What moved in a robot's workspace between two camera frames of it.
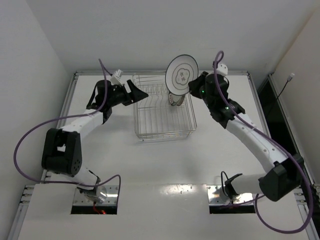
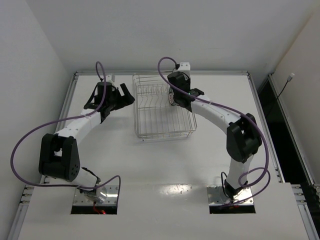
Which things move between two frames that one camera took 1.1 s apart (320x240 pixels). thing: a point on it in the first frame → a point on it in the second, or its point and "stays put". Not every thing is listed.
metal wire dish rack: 162,114 stays put
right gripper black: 197,85 → 174,97
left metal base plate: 111,198 stays put
